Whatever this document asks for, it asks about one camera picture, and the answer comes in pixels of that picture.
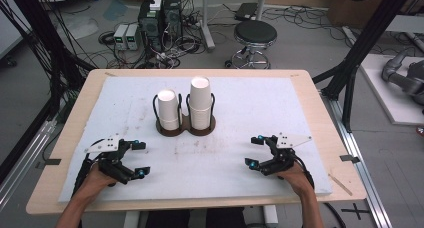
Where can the grey desk leg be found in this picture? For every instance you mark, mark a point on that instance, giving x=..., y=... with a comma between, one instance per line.
x=206, y=24

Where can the black flat device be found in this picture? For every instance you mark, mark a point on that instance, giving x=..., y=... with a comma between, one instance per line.
x=246, y=11

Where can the wooden table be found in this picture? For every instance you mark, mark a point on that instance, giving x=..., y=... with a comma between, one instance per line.
x=321, y=128

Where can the white table leg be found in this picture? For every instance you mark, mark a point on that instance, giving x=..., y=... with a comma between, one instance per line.
x=270, y=216
x=131, y=219

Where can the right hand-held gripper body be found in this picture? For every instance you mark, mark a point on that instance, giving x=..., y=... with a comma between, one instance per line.
x=281, y=158

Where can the tall stack white paper cups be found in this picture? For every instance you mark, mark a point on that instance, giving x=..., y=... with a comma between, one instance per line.
x=200, y=101

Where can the black tape piece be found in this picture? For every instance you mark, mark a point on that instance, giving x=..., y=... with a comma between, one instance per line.
x=50, y=162
x=350, y=158

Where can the aluminium rail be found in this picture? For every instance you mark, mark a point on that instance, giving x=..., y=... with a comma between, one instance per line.
x=23, y=164
x=363, y=174

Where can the person's left hand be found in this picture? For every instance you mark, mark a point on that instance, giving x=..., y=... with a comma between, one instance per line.
x=95, y=183

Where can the white platform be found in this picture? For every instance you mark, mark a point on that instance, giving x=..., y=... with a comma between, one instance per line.
x=383, y=98

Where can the grey power supply unit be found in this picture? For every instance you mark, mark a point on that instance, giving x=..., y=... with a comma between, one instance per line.
x=132, y=38
x=120, y=38

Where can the short stack white paper cups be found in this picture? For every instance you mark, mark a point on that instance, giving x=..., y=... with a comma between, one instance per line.
x=168, y=111

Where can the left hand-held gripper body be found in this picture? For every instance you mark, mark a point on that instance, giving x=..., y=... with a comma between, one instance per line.
x=110, y=164

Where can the black computer tower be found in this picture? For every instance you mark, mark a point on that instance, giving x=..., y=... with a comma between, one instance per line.
x=172, y=21
x=150, y=28

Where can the cardboard box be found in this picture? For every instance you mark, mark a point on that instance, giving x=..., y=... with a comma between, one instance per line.
x=353, y=8

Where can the black round stool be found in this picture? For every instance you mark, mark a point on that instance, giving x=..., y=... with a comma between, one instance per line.
x=255, y=31

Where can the black metal frame post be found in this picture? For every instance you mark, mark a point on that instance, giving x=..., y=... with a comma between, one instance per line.
x=366, y=44

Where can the person's right hand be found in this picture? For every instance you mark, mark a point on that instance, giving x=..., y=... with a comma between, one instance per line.
x=296, y=179

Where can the white foam board mat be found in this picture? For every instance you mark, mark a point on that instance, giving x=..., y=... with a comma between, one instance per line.
x=250, y=121

